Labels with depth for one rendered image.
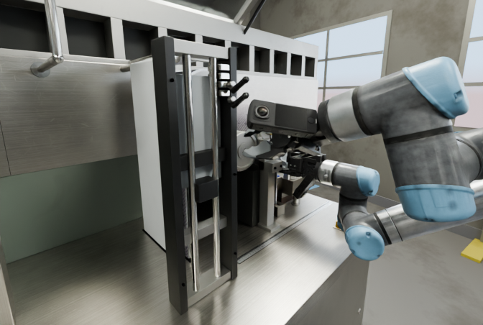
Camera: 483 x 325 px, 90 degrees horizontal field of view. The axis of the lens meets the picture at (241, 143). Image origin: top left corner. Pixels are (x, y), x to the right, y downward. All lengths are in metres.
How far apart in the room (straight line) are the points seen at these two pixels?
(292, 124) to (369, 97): 0.11
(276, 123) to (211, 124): 0.17
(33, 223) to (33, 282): 0.16
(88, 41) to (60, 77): 0.17
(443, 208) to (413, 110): 0.12
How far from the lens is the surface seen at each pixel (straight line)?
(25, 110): 0.85
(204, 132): 0.52
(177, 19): 1.02
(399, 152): 0.36
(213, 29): 1.11
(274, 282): 0.68
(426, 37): 3.23
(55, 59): 0.56
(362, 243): 0.64
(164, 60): 0.44
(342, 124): 0.38
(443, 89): 0.35
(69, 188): 0.90
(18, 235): 0.93
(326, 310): 0.88
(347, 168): 0.75
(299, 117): 0.41
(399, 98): 0.36
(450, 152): 0.37
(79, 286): 0.77
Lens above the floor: 1.35
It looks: 12 degrees down
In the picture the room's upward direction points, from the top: straight up
